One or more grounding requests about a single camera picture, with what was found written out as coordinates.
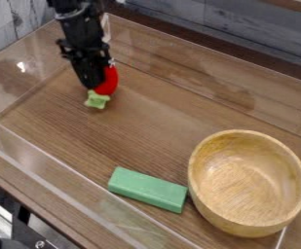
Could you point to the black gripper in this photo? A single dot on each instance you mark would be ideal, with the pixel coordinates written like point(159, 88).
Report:
point(95, 54)

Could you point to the red plush strawberry toy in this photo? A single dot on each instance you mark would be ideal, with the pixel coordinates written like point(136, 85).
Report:
point(99, 94)

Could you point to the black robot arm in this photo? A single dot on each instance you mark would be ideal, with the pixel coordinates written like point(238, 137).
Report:
point(81, 45)

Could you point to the clear acrylic tray walls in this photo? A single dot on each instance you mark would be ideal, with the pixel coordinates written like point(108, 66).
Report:
point(180, 92)

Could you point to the green rectangular block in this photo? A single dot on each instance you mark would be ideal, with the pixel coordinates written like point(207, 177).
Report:
point(147, 189)

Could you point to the wooden bowl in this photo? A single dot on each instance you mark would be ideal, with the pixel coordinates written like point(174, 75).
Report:
point(243, 179)

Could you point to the black device with knob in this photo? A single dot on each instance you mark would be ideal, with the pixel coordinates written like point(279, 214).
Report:
point(24, 239)

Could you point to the clear acrylic corner bracket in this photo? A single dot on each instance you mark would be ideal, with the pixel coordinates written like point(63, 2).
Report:
point(106, 27)

